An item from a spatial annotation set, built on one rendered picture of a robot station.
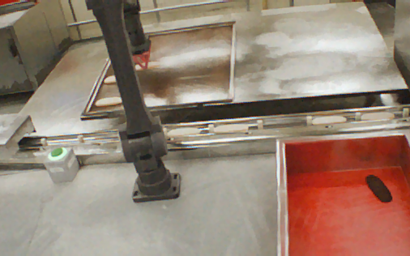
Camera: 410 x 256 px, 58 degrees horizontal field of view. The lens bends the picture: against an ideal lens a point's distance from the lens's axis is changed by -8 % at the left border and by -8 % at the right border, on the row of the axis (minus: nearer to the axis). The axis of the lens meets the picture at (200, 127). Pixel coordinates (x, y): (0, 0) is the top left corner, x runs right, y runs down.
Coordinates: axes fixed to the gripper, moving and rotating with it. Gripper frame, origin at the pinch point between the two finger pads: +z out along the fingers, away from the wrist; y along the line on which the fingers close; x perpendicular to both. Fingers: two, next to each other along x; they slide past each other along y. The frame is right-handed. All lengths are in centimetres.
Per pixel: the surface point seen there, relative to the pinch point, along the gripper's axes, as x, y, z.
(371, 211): 58, 68, 4
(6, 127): -47, 24, 0
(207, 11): -5, -325, 134
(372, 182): 61, 60, 4
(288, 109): 46, 20, 12
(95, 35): -155, -335, 142
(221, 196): 25, 57, 6
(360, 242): 54, 76, 3
